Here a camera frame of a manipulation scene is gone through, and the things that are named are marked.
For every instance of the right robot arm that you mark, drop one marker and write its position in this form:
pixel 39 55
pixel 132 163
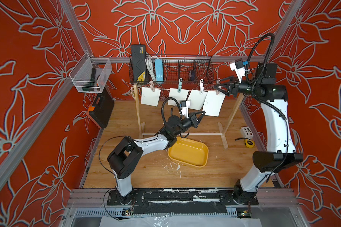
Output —
pixel 273 99

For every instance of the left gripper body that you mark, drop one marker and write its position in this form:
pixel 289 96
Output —
pixel 189 123

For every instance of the wooden drying rack frame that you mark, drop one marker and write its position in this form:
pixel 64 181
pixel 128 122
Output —
pixel 223 130

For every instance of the black box yellow label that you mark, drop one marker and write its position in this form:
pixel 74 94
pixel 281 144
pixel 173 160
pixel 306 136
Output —
pixel 138 63

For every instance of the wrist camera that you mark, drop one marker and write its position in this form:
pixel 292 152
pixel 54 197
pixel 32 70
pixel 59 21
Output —
pixel 239 67
pixel 185 104

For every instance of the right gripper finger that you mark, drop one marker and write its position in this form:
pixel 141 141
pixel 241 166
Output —
pixel 227 81
pixel 222 90

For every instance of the white button box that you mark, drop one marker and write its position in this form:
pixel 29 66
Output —
pixel 246 132

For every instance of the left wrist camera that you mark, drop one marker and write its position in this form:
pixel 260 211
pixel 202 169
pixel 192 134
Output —
pixel 185 104

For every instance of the yellow tape measure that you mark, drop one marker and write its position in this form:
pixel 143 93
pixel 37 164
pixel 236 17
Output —
pixel 247 142

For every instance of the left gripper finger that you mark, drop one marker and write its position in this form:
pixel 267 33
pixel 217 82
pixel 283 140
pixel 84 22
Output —
pixel 194 115
pixel 200 117

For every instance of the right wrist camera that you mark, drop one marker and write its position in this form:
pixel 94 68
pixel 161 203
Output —
pixel 239 67

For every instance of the clear mesh wall bin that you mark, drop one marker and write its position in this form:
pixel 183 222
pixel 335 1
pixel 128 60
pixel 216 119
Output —
pixel 81 73

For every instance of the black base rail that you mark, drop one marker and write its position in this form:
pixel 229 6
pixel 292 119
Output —
pixel 178 201

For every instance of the white clothespin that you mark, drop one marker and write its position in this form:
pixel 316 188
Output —
pixel 201 86

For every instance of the green tool in bin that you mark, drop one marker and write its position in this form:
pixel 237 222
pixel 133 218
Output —
pixel 90 86

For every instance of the teal clothespin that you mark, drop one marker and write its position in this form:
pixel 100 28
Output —
pixel 180 85

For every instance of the yellow plastic tray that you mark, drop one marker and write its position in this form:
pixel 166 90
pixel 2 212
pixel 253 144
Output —
pixel 189 152

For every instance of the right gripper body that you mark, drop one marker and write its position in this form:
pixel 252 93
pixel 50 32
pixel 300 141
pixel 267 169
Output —
pixel 235 89

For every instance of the black orange tool case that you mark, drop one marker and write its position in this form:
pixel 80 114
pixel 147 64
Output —
pixel 101 109

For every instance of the black wire wall basket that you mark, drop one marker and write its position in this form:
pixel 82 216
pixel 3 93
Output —
pixel 178 66

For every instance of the light blue power bank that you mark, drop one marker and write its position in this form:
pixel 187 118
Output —
pixel 158 63

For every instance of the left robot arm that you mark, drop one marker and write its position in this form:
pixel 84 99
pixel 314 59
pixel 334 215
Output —
pixel 126 155

